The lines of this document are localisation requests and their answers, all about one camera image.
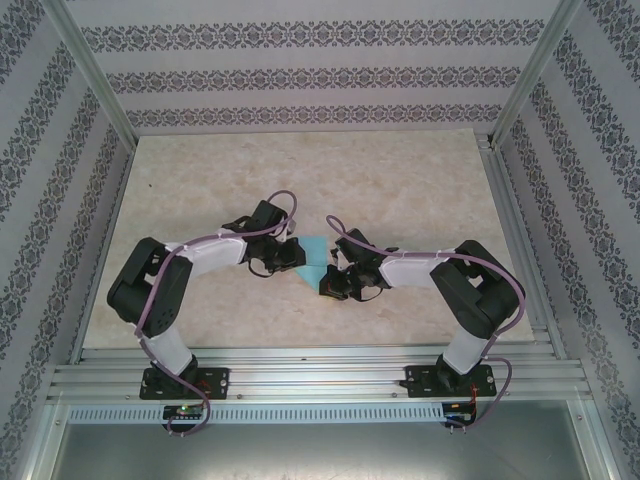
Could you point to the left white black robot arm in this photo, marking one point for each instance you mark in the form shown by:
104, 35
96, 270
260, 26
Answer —
170, 350

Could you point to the aluminium side rail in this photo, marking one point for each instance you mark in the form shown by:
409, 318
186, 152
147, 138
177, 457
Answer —
116, 200
506, 200

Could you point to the grey metal panel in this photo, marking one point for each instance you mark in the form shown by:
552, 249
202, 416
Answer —
320, 452

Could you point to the small circuit board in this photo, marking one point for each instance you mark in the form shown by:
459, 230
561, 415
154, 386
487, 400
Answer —
457, 410
185, 412

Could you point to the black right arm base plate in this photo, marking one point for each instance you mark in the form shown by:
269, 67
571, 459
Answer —
417, 382

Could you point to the aluminium frame post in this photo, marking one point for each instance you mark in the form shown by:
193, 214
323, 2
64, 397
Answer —
42, 445
94, 70
534, 70
597, 445

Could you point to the aluminium mounting rail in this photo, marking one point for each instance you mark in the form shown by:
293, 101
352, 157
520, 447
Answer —
320, 380

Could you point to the teal cloth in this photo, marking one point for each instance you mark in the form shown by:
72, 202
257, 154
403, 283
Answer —
315, 247

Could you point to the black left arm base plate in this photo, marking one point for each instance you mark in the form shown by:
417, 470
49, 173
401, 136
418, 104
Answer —
217, 382

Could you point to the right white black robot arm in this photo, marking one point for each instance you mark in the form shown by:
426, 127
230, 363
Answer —
465, 355

